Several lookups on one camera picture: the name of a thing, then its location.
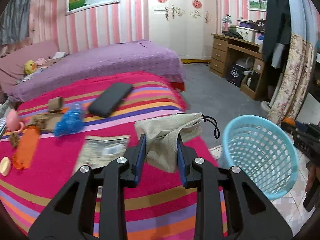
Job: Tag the pink headboard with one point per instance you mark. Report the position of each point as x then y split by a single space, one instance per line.
12 65

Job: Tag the yellow duck plush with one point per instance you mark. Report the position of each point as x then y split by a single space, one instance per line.
30 67

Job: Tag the beige drawstring cloth bag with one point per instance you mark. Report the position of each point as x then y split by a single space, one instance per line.
162 134

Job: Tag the flat brown cardboard piece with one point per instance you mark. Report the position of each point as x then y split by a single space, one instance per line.
53 119

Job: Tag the wooden desk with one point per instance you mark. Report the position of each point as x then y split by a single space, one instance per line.
227 51

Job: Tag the pink cup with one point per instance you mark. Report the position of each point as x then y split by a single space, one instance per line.
13 122

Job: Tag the crumpled brown paper ball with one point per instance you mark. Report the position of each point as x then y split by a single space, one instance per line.
39 121

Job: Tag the striped pink blanket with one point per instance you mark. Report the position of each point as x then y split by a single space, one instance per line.
159 208

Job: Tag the black rectangular case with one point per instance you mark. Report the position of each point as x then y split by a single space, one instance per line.
104 105

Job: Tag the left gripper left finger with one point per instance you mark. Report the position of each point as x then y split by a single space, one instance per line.
70 213

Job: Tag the purple bedspread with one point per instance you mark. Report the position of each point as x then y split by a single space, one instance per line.
142 55

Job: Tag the cream round bowl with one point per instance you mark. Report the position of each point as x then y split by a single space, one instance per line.
5 166

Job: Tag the white wardrobe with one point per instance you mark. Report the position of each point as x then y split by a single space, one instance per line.
184 26

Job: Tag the black hanging coat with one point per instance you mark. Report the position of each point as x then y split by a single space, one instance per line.
277 26

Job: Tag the light blue plastic basket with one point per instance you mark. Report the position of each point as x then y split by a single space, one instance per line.
263 151

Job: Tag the grey curtain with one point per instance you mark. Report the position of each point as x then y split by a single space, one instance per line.
15 21

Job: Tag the black box under desk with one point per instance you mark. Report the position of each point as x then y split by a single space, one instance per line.
235 74

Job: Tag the floral beige curtain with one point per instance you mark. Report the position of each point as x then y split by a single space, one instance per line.
293 88

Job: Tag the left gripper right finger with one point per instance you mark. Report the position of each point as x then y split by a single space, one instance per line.
229 204

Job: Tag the blue crumpled plastic bag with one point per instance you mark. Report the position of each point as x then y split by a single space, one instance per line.
71 122

